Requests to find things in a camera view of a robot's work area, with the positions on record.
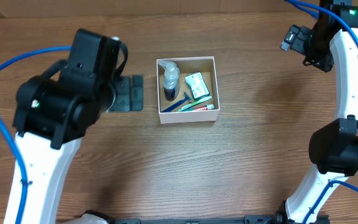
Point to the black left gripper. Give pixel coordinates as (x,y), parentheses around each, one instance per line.
(123,93)

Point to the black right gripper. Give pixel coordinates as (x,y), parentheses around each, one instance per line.
(301,40)

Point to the clear pump bottle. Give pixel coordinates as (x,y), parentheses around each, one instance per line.
(171,76)

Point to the blue disposable razor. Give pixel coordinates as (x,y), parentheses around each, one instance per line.
(177,104)

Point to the green white toothbrush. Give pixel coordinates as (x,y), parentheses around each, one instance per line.
(202,100)

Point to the green white soap pack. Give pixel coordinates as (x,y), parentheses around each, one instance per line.
(197,85)

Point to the Colgate toothpaste tube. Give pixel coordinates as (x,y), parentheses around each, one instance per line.
(203,108)

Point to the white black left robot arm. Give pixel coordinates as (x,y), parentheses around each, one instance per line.
(54,110)

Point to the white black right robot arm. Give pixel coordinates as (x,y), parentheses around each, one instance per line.
(330,45)

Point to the white cardboard box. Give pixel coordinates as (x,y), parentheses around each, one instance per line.
(207,67)

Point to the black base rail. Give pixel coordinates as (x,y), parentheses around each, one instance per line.
(197,221)

